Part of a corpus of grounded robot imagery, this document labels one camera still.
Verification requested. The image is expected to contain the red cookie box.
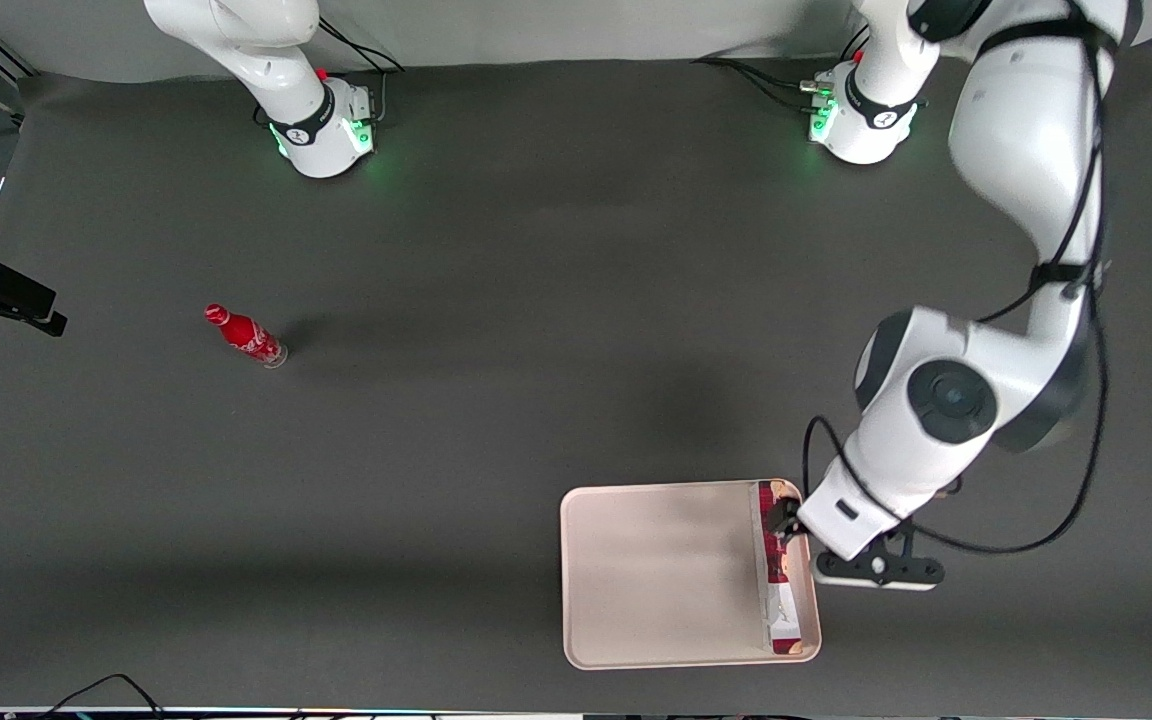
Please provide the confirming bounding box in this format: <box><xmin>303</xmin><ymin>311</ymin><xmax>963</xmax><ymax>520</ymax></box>
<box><xmin>749</xmin><ymin>480</ymin><xmax>805</xmax><ymax>657</ymax></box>

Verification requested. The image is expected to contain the beige plastic tray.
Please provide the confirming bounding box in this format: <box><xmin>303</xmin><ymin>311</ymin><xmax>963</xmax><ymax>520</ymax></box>
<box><xmin>560</xmin><ymin>479</ymin><xmax>823</xmax><ymax>671</ymax></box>

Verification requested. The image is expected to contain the red cola bottle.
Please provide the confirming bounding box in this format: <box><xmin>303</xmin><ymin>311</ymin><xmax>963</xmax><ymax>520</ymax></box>
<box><xmin>203</xmin><ymin>303</ymin><xmax>289</xmax><ymax>370</ymax></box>

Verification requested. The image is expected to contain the dark grey table mat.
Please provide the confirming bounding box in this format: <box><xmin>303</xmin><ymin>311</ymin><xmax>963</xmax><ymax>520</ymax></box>
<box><xmin>0</xmin><ymin>40</ymin><xmax>1152</xmax><ymax>713</ymax></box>

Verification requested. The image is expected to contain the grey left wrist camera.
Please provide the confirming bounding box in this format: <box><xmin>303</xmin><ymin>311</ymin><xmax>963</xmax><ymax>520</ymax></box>
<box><xmin>813</xmin><ymin>545</ymin><xmax>947</xmax><ymax>593</ymax></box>

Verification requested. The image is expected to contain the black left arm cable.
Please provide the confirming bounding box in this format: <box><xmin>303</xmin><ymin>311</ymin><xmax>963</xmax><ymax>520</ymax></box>
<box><xmin>801</xmin><ymin>0</ymin><xmax>1115</xmax><ymax>557</ymax></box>

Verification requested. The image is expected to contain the black cable at table edge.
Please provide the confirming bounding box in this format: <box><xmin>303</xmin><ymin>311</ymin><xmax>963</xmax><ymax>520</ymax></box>
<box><xmin>36</xmin><ymin>674</ymin><xmax>167</xmax><ymax>720</ymax></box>

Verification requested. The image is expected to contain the black right base cable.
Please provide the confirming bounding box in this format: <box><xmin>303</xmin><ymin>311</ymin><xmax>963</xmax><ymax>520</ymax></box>
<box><xmin>254</xmin><ymin>15</ymin><xmax>407</xmax><ymax>129</ymax></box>

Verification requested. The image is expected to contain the black base cable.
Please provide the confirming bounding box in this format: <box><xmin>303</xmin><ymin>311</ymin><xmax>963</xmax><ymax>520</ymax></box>
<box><xmin>254</xmin><ymin>15</ymin><xmax>407</xmax><ymax>129</ymax></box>
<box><xmin>693</xmin><ymin>28</ymin><xmax>872</xmax><ymax>113</ymax></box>

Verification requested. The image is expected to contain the black left base cable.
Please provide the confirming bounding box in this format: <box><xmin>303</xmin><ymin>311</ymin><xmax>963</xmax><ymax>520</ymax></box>
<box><xmin>693</xmin><ymin>28</ymin><xmax>872</xmax><ymax>113</ymax></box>

